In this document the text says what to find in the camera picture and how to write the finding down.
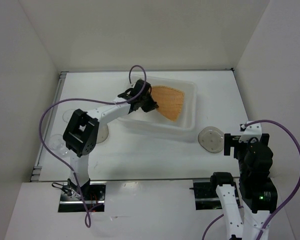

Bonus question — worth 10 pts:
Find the orange woven triangular plate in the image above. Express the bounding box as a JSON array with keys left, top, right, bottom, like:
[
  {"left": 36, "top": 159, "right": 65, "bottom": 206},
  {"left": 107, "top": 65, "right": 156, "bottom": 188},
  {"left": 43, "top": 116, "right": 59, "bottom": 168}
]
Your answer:
[{"left": 151, "top": 85, "right": 185, "bottom": 122}]

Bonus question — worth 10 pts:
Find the clear glass dish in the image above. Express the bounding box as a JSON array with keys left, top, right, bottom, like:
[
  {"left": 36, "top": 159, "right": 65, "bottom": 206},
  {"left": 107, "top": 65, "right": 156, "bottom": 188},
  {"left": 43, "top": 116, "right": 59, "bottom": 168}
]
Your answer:
[
  {"left": 197, "top": 126, "right": 224, "bottom": 154},
  {"left": 96, "top": 124, "right": 109, "bottom": 144}
]

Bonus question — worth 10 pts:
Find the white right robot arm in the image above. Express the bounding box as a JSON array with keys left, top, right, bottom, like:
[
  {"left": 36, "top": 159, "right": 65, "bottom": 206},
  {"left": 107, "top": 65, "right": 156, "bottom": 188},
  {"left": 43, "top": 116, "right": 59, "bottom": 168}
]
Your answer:
[{"left": 209, "top": 133, "right": 278, "bottom": 240}]

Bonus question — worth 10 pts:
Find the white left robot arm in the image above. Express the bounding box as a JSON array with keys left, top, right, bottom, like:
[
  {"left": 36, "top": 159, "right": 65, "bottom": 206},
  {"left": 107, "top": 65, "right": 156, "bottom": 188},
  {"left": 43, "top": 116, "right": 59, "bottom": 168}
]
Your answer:
[{"left": 63, "top": 79, "right": 159, "bottom": 200}]

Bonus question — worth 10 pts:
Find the translucent white plastic bin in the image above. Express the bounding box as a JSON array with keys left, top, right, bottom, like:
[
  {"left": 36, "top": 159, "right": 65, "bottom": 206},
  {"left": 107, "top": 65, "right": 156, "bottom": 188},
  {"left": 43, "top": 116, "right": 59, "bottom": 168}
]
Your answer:
[{"left": 118, "top": 76, "right": 197, "bottom": 135}]

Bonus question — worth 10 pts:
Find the clear plastic cup rear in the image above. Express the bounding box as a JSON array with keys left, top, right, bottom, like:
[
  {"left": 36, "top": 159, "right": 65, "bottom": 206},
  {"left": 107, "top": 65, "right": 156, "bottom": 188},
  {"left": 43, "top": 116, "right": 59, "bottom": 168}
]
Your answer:
[{"left": 62, "top": 109, "right": 75, "bottom": 123}]

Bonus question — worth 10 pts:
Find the clear plastic cup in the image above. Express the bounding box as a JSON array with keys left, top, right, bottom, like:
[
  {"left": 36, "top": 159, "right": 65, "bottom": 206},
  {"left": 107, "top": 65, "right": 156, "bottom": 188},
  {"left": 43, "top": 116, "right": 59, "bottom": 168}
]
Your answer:
[
  {"left": 48, "top": 134, "right": 69, "bottom": 158},
  {"left": 62, "top": 109, "right": 75, "bottom": 123}
]

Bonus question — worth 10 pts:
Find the clear plastic cup front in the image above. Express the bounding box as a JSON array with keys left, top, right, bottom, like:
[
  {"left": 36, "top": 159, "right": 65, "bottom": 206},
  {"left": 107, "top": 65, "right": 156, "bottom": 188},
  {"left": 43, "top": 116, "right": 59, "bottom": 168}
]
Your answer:
[{"left": 48, "top": 134, "right": 69, "bottom": 158}]

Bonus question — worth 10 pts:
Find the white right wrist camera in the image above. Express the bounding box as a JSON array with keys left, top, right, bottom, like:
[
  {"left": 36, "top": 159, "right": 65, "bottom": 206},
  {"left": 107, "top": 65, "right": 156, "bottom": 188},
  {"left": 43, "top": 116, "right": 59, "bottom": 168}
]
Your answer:
[{"left": 238, "top": 121, "right": 262, "bottom": 143}]

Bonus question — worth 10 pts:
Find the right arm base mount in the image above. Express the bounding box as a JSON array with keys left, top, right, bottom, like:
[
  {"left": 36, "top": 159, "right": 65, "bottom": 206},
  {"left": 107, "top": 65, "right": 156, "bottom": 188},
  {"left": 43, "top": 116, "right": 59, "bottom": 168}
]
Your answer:
[{"left": 189, "top": 178, "right": 222, "bottom": 211}]

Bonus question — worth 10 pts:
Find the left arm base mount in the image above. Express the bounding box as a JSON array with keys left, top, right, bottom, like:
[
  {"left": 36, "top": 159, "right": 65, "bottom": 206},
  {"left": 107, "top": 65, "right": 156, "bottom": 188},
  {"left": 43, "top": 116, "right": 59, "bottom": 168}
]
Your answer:
[{"left": 51, "top": 182, "right": 106, "bottom": 213}]

